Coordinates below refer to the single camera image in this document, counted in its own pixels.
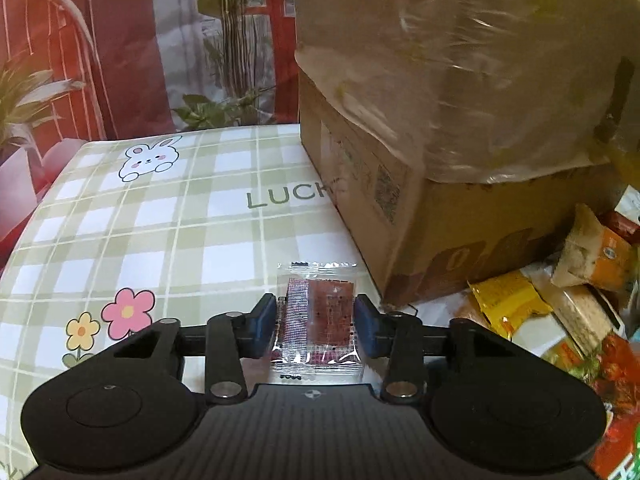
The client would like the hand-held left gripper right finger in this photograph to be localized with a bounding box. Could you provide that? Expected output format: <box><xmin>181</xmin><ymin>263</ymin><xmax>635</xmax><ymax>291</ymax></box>
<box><xmin>354</xmin><ymin>294</ymin><xmax>513</xmax><ymax>406</ymax></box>

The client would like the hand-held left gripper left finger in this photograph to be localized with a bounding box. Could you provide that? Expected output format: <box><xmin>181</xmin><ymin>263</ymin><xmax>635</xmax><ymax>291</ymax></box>
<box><xmin>114</xmin><ymin>294</ymin><xmax>277</xmax><ymax>406</ymax></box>

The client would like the clear packet with red-brown snack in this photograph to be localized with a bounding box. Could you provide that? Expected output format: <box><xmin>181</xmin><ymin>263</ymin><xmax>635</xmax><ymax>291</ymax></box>
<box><xmin>270</xmin><ymin>260</ymin><xmax>365</xmax><ymax>386</ymax></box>

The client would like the brown cardboard box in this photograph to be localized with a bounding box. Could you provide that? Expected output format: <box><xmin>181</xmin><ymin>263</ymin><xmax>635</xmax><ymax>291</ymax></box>
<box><xmin>297</xmin><ymin>67</ymin><xmax>626</xmax><ymax>311</ymax></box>

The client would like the yellow snack packet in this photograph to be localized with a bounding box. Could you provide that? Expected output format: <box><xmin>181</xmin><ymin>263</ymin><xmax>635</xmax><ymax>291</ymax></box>
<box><xmin>467</xmin><ymin>270</ymin><xmax>553</xmax><ymax>342</ymax></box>

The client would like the clear-wrapped beige cracker packet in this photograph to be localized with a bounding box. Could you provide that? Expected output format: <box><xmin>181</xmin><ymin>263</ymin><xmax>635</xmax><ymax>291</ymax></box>
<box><xmin>531</xmin><ymin>280</ymin><xmax>627</xmax><ymax>347</ymax></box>

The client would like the orange cream cracker packet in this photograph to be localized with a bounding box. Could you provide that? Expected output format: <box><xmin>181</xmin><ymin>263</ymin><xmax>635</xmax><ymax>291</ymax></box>
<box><xmin>551</xmin><ymin>203</ymin><xmax>640</xmax><ymax>292</ymax></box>

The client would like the green checked cartoon tablecloth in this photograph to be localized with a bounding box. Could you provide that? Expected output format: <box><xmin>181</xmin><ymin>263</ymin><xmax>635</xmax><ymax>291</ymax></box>
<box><xmin>0</xmin><ymin>122</ymin><xmax>640</xmax><ymax>480</ymax></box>

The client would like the large red green snack bag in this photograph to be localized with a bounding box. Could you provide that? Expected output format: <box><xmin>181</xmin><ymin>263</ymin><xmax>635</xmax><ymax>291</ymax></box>
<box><xmin>542</xmin><ymin>332</ymin><xmax>640</xmax><ymax>480</ymax></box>

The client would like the clear plastic bag liner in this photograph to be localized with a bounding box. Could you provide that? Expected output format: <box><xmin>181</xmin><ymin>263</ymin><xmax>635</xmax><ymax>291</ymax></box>
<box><xmin>294</xmin><ymin>0</ymin><xmax>640</xmax><ymax>183</ymax></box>

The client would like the red snack packet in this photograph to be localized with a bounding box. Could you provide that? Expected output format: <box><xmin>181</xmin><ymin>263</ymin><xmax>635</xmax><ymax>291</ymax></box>
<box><xmin>606</xmin><ymin>210</ymin><xmax>640</xmax><ymax>245</ymax></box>

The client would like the white snack packet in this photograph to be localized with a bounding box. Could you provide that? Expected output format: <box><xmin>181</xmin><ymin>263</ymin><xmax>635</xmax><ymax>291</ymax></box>
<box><xmin>612</xmin><ymin>185</ymin><xmax>640</xmax><ymax>223</ymax></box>

